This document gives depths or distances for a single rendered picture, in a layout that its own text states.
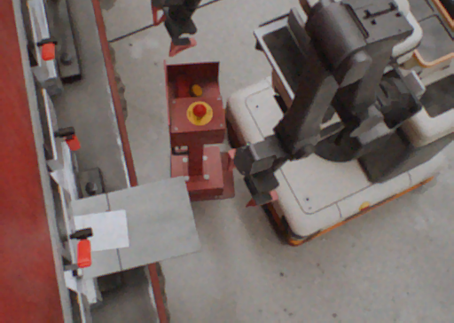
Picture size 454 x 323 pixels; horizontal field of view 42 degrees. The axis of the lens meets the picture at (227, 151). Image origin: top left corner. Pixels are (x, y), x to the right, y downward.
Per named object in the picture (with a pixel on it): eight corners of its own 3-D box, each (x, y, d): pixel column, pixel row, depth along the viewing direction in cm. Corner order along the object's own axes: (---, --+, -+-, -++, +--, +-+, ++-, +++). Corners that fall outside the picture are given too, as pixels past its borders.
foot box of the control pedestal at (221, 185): (235, 198, 239) (237, 190, 228) (174, 202, 237) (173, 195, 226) (230, 151, 245) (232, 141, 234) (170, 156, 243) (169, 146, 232)
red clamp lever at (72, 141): (83, 149, 122) (74, 132, 112) (64, 153, 121) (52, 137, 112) (82, 142, 122) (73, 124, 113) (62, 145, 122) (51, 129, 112)
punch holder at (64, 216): (82, 269, 111) (64, 255, 96) (37, 280, 110) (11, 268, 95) (69, 194, 116) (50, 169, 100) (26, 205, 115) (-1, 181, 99)
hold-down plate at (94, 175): (123, 287, 140) (121, 286, 137) (101, 293, 139) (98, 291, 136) (100, 170, 149) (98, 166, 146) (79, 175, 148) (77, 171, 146)
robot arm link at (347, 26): (432, 21, 78) (393, -36, 81) (341, 66, 78) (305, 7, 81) (380, 123, 121) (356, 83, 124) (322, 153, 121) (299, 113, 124)
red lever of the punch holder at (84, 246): (92, 259, 98) (90, 224, 106) (67, 265, 97) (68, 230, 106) (95, 267, 99) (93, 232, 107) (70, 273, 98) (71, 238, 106)
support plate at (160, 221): (201, 251, 132) (201, 250, 131) (84, 279, 129) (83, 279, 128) (183, 177, 138) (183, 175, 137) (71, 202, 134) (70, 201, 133)
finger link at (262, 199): (240, 218, 133) (261, 201, 126) (226, 191, 135) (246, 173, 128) (262, 210, 138) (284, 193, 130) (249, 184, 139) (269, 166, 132)
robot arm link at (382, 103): (395, 104, 119) (381, 82, 121) (369, 107, 112) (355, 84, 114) (362, 128, 125) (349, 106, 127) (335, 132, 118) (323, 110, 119)
